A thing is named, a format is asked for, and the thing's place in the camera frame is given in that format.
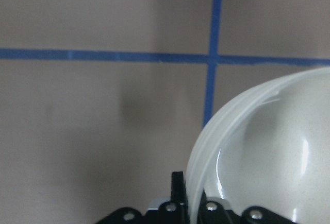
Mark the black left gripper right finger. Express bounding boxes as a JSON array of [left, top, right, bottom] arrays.
[[197, 190, 232, 224]]

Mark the white ceramic bowl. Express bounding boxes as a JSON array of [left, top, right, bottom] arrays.
[[186, 68, 329, 223]]

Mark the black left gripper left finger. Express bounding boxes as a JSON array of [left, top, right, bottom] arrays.
[[171, 171, 186, 223]]

